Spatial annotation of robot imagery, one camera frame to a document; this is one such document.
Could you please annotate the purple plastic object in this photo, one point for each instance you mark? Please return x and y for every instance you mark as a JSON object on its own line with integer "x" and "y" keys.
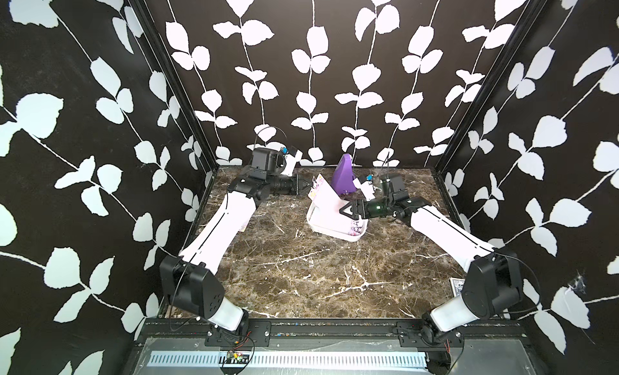
{"x": 343, "y": 177}

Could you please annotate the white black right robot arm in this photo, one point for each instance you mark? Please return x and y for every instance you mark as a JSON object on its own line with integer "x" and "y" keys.
{"x": 493, "y": 280}

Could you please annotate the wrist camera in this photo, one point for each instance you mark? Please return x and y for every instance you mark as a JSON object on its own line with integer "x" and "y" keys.
{"x": 369, "y": 184}
{"x": 267, "y": 162}

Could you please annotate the white plastic storage box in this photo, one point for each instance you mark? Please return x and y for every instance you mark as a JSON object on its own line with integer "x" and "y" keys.
{"x": 335, "y": 225}

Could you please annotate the blue playing card deck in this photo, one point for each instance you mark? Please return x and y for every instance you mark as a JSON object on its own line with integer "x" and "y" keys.
{"x": 457, "y": 285}

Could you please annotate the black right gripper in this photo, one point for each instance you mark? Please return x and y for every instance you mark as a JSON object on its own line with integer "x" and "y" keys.
{"x": 356, "y": 208}

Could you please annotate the white perforated cable duct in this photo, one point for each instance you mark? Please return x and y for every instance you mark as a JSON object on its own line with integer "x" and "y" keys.
{"x": 399, "y": 361}

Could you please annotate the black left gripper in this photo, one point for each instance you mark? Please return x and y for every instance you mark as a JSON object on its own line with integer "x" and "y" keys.
{"x": 297, "y": 189}

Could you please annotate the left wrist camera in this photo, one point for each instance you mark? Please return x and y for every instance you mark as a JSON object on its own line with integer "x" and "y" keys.
{"x": 267, "y": 162}

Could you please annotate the small electronics board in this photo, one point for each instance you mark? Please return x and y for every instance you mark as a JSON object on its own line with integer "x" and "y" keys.
{"x": 235, "y": 358}

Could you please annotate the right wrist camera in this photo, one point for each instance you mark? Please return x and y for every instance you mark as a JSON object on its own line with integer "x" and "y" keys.
{"x": 369, "y": 184}

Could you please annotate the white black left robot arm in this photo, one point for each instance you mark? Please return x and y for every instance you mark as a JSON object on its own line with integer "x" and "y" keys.
{"x": 189, "y": 280}

